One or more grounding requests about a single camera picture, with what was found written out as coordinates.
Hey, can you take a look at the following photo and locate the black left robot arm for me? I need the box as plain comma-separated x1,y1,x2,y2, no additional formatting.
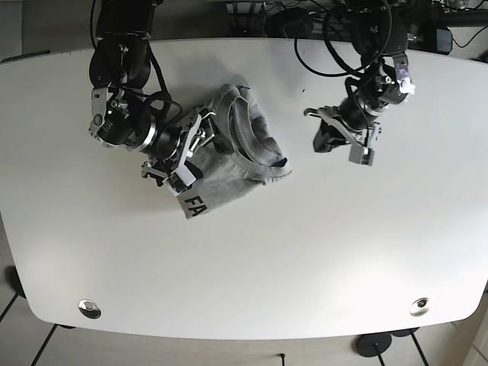
300,1,416,165

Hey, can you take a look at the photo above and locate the table grommet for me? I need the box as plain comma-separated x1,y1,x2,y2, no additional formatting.
78,299,101,319
409,297,431,317

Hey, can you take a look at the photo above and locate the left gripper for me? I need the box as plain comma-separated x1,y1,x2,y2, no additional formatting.
303,98,382,153

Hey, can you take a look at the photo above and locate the left table grommet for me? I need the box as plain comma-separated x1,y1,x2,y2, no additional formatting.
78,299,101,319

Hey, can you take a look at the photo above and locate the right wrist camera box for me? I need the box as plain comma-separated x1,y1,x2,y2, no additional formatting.
163,165,197,197

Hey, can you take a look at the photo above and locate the grey T-shirt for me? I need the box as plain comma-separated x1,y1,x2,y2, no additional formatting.
178,84,292,220

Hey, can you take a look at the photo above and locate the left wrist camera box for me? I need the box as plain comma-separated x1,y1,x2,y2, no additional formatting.
348,145,375,166

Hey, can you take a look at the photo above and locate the right table grommet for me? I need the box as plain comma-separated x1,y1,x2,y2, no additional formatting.
409,297,431,317

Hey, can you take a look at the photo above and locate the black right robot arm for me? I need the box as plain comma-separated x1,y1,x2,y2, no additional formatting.
88,1,216,196

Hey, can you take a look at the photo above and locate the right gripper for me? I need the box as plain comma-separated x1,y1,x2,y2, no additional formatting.
141,108,216,189

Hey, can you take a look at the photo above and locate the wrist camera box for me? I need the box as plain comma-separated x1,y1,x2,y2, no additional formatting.
348,145,375,166
163,165,197,197

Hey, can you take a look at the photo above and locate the black round stand base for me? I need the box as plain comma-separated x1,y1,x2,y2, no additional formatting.
354,332,392,358

